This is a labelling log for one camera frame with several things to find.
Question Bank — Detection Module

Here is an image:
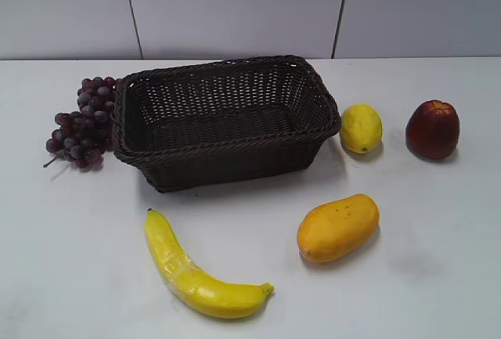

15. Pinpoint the red apple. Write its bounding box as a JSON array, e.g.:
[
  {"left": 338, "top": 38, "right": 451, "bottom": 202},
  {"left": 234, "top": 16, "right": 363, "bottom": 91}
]
[{"left": 405, "top": 99, "right": 460, "bottom": 160}]

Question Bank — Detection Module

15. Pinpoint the black woven basket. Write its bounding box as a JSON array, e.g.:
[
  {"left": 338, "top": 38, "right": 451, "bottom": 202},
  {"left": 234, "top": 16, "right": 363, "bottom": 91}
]
[{"left": 112, "top": 56, "right": 341, "bottom": 193}]

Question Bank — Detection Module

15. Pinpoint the orange mango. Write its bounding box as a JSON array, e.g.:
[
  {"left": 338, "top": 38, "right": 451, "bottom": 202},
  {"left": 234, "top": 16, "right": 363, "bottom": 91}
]
[{"left": 297, "top": 194, "right": 380, "bottom": 263}]

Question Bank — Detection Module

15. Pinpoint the yellow lemon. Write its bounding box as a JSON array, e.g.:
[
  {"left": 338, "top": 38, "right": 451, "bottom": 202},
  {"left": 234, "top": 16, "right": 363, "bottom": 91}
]
[{"left": 340, "top": 104, "right": 383, "bottom": 154}]

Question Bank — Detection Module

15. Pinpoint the yellow banana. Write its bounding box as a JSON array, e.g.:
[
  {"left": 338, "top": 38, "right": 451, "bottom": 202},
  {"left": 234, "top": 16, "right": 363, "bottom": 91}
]
[{"left": 144, "top": 209, "right": 275, "bottom": 319}]

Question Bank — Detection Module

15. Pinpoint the red grape bunch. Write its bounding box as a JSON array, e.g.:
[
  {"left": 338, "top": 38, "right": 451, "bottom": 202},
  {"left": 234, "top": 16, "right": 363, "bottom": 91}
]
[{"left": 45, "top": 77, "right": 121, "bottom": 171}]

